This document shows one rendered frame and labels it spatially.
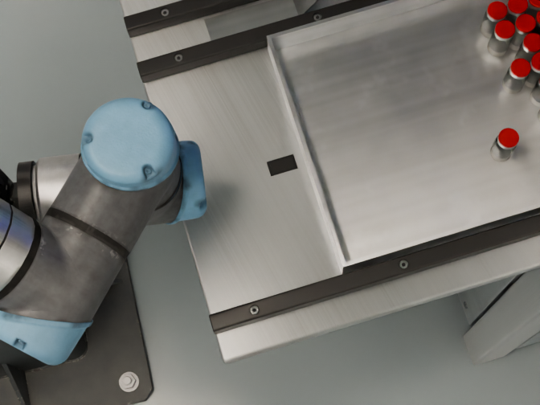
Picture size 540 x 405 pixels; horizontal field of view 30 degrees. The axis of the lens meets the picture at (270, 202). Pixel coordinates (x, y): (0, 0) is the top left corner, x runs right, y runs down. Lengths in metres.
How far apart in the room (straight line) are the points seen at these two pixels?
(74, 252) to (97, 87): 1.30
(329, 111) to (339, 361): 0.90
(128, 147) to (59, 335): 0.16
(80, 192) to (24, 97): 1.31
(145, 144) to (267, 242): 0.28
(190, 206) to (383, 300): 0.23
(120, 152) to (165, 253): 1.17
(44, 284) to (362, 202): 0.39
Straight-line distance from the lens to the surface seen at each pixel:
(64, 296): 0.80
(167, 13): 1.11
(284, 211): 1.04
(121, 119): 0.80
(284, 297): 1.00
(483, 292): 1.65
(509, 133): 1.03
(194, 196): 0.91
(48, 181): 0.92
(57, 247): 0.80
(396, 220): 1.04
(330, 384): 1.89
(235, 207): 1.05
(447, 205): 1.05
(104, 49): 2.12
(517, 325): 1.50
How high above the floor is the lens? 1.88
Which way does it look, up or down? 74 degrees down
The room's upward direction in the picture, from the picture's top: 8 degrees counter-clockwise
